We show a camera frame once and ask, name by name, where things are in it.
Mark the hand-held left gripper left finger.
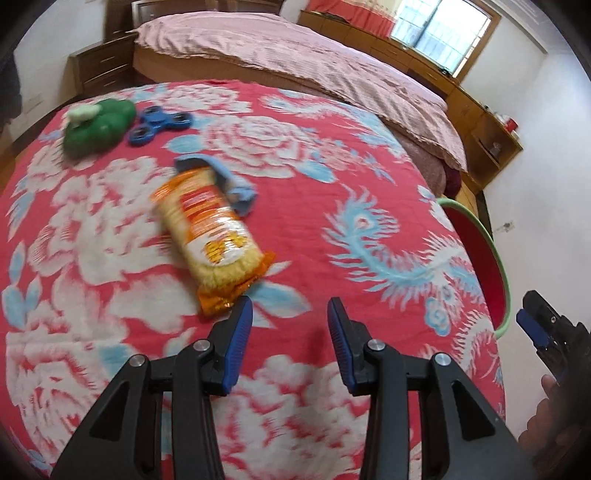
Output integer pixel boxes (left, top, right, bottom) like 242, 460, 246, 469
50, 298, 254, 480

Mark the green plastic toy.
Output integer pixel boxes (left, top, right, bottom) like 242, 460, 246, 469
62, 98, 137, 160

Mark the window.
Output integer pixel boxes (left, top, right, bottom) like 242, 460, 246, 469
390, 0, 502, 79

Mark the dark wooden nightstand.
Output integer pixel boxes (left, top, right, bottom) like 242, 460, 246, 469
69, 32, 139, 95

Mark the red curtain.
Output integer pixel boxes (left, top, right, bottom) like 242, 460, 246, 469
307, 0, 402, 38

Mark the brown bed sheet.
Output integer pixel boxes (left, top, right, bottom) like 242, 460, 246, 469
392, 129, 465, 195

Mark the wooden open shelf cabinet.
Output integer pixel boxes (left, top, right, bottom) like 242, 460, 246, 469
445, 85, 525, 195

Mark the red basin with green rim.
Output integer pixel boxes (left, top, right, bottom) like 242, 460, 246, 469
436, 197, 512, 340

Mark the person's right hand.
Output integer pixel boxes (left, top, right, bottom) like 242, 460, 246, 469
517, 374, 591, 469

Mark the black jacket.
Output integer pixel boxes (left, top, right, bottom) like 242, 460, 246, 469
0, 55, 24, 125

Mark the red floral tablecloth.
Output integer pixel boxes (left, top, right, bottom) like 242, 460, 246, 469
0, 80, 506, 480

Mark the blue cloth scrap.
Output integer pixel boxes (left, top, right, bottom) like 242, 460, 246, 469
174, 155, 257, 217

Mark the blue fidget spinner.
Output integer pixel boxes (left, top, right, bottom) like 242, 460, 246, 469
127, 105, 197, 147

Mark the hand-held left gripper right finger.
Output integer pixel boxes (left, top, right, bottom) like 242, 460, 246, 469
327, 298, 539, 480

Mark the dark wooden bed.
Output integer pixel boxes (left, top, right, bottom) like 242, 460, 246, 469
130, 0, 469, 195

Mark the orange snack packet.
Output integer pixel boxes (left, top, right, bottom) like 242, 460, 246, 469
151, 167, 277, 318

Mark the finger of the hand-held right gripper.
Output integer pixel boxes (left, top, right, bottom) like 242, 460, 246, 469
516, 290, 591, 384

